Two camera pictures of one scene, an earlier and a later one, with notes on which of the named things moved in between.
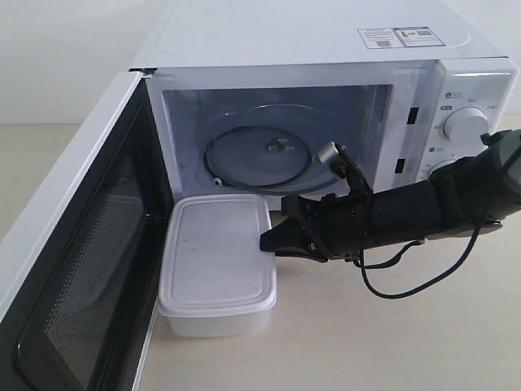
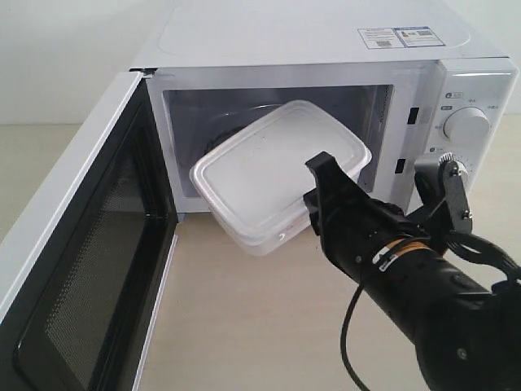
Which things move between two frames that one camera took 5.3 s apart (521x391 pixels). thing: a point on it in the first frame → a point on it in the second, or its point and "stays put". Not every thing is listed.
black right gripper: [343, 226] → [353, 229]
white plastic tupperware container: [215, 279] → [252, 182]
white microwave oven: [245, 94] stays put
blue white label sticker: [404, 37] stays put
